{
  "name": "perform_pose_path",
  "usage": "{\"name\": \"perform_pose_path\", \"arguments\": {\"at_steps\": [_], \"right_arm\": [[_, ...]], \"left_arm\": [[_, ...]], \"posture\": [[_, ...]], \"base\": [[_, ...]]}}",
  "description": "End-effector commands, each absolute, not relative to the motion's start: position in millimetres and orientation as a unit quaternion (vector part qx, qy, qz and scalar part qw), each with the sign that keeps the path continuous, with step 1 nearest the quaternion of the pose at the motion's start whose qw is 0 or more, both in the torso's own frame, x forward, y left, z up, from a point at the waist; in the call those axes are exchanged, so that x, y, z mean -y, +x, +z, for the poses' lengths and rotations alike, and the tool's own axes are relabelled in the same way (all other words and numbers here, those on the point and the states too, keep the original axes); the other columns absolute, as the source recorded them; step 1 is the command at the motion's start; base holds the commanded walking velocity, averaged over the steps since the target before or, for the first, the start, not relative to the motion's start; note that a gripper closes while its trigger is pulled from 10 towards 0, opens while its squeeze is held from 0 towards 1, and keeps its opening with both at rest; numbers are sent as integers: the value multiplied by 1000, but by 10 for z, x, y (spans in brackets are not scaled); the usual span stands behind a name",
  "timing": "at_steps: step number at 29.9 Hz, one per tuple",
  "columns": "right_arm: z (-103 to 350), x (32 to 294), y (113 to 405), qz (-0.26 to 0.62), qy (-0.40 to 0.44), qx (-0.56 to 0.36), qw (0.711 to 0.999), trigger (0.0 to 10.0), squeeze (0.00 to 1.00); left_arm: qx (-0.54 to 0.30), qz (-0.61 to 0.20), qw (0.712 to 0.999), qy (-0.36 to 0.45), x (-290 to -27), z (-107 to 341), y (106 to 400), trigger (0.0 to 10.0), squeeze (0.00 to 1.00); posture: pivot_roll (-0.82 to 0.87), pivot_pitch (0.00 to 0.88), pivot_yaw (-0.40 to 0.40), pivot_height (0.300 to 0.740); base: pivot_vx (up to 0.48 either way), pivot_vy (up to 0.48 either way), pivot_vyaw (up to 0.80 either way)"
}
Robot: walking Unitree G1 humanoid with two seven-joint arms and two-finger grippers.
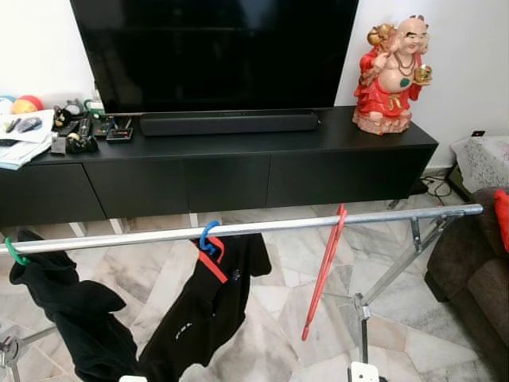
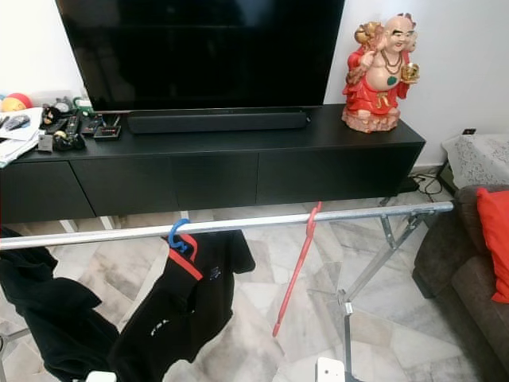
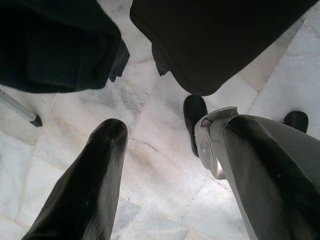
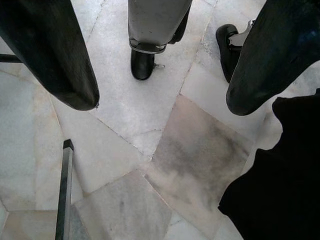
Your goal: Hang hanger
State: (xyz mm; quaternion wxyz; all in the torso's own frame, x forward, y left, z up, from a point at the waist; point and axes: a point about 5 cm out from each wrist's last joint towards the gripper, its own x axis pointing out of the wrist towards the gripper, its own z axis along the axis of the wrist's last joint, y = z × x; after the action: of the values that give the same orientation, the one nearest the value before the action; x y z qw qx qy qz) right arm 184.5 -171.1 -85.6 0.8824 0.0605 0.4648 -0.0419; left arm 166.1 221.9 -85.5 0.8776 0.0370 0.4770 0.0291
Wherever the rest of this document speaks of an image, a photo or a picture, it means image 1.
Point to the dark shirt with red stripe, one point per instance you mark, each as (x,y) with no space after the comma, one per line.
(71,314)

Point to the green plastic hanger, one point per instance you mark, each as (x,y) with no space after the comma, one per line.
(11,253)

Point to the red plastic hanger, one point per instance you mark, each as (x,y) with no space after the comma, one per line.
(324,267)

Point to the blue plastic hanger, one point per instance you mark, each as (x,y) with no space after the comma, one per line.
(204,237)

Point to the red cushion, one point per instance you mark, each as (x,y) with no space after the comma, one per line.
(503,219)

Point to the lace covered side table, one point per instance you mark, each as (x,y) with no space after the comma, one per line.
(485,163)

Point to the dark brown sofa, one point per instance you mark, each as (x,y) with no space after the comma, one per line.
(469,263)

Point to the red laughing Buddha statue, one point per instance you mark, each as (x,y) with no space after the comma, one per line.
(390,91)

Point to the silver metal clothes rack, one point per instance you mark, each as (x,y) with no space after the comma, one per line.
(318,224)

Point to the black TV console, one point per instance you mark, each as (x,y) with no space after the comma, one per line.
(238,171)

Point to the black soundbar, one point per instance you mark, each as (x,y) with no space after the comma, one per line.
(231,123)

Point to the black flat television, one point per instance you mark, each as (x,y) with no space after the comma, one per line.
(215,48)

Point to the black shirt with white print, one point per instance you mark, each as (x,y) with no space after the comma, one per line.
(199,318)

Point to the black desk tray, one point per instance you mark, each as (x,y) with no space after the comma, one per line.
(119,129)

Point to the black tape dispenser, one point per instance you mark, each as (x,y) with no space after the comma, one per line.
(81,143)

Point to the stack of white papers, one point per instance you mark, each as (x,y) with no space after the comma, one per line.
(24,147)

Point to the orange ball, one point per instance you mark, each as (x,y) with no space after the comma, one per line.
(29,104)

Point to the white teal ball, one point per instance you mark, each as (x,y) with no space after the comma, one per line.
(5,105)

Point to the black wall plug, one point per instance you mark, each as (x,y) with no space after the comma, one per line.
(478,134)

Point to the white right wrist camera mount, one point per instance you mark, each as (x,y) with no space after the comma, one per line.
(364,372)

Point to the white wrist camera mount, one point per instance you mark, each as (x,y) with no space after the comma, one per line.
(364,372)
(133,379)

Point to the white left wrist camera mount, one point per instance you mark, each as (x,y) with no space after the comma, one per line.
(133,379)

